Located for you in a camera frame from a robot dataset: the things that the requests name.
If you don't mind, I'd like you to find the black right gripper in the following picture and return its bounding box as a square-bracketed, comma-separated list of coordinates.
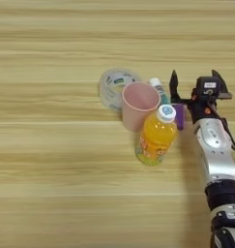
[168, 69, 233, 126]

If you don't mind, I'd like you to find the pink plastic cup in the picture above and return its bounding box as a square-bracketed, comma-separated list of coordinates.
[121, 80, 162, 133]

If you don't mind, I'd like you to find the orange juice bottle white cap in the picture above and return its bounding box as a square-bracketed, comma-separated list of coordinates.
[134, 104, 179, 167]

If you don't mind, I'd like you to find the white green glue stick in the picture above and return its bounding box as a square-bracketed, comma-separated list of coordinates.
[149, 77, 171, 107]

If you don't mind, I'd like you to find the clear packing tape roll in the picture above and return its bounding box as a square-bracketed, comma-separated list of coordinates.
[98, 67, 143, 113]

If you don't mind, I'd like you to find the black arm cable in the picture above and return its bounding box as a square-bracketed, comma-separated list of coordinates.
[214, 103, 235, 157]

